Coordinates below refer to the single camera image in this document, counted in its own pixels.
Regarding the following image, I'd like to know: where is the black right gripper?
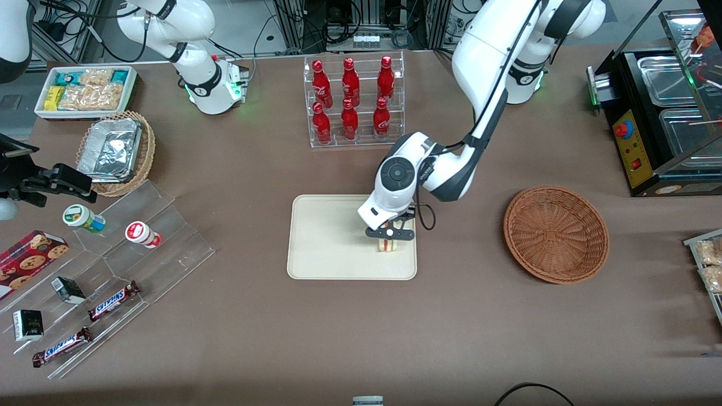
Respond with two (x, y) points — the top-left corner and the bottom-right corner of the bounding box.
(0, 134), (98, 207)

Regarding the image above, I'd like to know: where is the beige plastic tray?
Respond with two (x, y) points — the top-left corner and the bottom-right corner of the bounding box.
(287, 194), (418, 281)

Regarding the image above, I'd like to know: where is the light wicker basket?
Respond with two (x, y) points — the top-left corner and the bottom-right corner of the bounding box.
(76, 110), (156, 198)

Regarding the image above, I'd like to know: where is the brown wicker basket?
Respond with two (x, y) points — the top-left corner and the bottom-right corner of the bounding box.
(503, 186), (610, 284)

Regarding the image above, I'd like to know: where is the metal tray with snacks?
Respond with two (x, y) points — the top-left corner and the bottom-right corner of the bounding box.
(683, 228), (722, 326)

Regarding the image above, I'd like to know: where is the green label yogurt cup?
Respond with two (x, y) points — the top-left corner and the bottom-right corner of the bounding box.
(62, 204), (107, 234)

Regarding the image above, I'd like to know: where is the aluminium foil container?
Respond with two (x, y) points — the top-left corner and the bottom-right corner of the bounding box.
(77, 118), (143, 183)

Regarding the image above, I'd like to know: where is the red label yogurt cup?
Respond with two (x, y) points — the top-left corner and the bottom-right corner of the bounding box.
(125, 221), (162, 249)

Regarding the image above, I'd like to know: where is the white rectangular snack bin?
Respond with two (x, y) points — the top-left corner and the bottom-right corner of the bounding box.
(34, 65), (138, 121)

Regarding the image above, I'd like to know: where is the red tartan cookie box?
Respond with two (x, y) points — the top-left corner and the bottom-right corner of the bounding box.
(0, 230), (70, 301)

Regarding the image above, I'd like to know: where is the clear cracker packet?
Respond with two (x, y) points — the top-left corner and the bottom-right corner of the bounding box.
(58, 83), (124, 112)

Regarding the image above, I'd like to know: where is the yellow snack packet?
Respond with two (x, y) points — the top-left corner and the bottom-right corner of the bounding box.
(44, 85), (66, 112)

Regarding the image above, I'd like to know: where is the clear acrylic bottle rack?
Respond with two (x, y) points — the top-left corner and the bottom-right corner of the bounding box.
(303, 50), (406, 149)

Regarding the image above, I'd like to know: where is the small black white box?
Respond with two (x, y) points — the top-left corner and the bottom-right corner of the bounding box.
(51, 276), (86, 305)
(12, 309), (45, 342)

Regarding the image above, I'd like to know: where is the clear acrylic stepped display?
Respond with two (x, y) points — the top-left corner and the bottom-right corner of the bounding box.
(0, 179), (216, 380)

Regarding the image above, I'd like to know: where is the snickers chocolate bar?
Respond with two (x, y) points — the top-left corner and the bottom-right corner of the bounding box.
(87, 280), (142, 323)
(32, 326), (94, 368)

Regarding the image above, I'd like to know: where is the red cola bottle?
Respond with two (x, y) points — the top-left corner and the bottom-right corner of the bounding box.
(342, 57), (361, 108)
(312, 60), (333, 109)
(377, 55), (396, 103)
(373, 96), (391, 141)
(312, 101), (332, 145)
(341, 98), (360, 142)

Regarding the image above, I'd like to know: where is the black food warmer cabinet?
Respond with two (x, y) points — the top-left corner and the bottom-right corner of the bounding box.
(585, 8), (722, 198)

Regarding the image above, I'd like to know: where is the clear pastry packet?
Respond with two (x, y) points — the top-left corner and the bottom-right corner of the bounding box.
(698, 265), (722, 294)
(694, 238), (722, 267)

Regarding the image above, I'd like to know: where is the black cable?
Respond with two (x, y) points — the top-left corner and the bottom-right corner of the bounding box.
(494, 382), (576, 406)

